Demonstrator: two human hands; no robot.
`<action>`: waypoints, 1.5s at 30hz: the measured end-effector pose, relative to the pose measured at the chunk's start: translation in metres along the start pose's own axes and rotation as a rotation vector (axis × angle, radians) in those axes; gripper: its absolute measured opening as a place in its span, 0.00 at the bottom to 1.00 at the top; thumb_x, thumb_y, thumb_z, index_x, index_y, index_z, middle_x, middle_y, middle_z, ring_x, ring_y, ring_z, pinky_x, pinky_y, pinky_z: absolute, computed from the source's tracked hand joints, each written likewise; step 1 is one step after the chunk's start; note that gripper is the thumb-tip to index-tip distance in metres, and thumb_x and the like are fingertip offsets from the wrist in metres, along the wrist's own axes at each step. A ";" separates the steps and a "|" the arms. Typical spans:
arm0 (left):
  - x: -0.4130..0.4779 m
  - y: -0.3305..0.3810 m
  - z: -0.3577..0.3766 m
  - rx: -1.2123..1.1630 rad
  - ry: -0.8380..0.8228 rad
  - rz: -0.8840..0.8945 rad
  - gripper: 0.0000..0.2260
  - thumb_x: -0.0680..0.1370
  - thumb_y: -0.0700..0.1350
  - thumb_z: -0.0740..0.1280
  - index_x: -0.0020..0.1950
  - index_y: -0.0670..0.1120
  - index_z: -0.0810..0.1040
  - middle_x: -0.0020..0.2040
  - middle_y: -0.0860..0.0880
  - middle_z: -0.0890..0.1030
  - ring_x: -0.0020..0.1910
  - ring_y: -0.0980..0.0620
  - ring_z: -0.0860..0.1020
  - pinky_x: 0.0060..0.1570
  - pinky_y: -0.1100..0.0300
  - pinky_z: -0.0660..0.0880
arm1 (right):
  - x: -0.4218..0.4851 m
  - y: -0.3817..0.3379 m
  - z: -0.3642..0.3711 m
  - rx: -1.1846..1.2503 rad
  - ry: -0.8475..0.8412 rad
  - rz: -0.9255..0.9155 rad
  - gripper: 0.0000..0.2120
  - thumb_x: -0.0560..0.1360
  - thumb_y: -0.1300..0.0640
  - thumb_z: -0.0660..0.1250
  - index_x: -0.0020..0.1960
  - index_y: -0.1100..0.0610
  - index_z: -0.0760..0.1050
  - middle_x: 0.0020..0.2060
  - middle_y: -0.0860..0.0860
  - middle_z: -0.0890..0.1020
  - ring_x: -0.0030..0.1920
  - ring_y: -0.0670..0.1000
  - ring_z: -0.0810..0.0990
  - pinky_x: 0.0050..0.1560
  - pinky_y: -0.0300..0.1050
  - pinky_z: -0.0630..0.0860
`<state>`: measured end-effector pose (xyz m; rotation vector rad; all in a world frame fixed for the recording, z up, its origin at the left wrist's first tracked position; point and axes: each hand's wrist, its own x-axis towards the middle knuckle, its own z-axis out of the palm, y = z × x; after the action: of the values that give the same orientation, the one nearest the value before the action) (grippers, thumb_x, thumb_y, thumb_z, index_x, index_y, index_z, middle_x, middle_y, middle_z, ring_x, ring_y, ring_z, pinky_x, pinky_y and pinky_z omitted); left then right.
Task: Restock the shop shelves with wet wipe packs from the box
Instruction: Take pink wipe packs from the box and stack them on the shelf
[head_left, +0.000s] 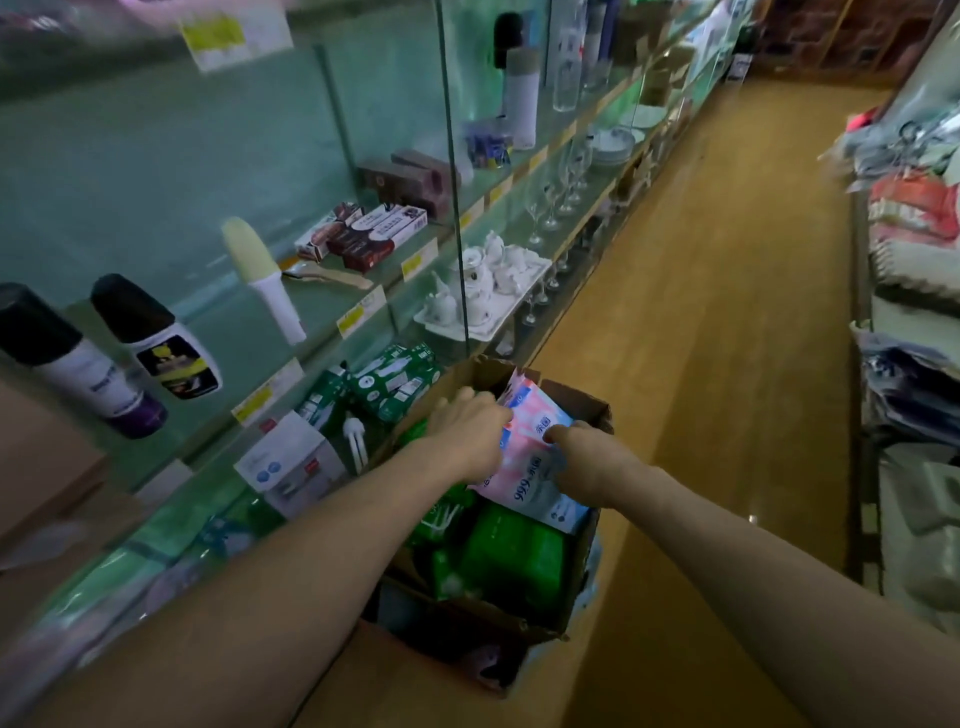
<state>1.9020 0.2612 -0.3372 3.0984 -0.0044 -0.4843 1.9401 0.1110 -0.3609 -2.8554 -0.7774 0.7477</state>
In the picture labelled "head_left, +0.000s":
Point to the person's right hand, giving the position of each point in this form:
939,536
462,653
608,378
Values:
597,465

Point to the person's left hand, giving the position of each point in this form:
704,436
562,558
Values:
468,435

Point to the metal store shelving unit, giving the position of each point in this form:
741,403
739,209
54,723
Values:
915,323

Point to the person's right forearm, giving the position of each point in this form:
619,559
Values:
780,615

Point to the person's left forearm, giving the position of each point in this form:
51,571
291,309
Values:
240,615

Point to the white printed box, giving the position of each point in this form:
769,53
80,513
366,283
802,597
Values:
285,465

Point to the red white packaged box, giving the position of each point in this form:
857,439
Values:
383,233
318,237

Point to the beige tissue box holder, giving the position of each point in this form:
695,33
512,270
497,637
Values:
923,488

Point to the green bulb boxes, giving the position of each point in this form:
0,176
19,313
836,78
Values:
375,383

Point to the white ceramic tea set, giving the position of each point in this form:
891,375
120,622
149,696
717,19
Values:
480,285

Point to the blue packaged cups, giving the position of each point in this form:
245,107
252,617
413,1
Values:
488,144

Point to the dark plastic bags bundle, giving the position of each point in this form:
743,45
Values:
908,387

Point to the stack of white bowls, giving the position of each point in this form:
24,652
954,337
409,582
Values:
612,144

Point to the black cap white bottle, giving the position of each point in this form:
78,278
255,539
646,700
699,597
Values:
83,375
158,348

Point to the white thermos flask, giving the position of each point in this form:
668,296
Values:
522,98

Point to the white textured pack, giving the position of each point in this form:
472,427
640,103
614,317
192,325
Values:
915,267

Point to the clear tall bottle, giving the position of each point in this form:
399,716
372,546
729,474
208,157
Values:
569,53

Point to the red mesh bag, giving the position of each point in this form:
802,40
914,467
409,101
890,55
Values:
908,203

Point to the large brown carton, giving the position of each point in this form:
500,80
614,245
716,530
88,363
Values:
38,465

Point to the yellow white price card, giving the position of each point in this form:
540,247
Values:
233,38

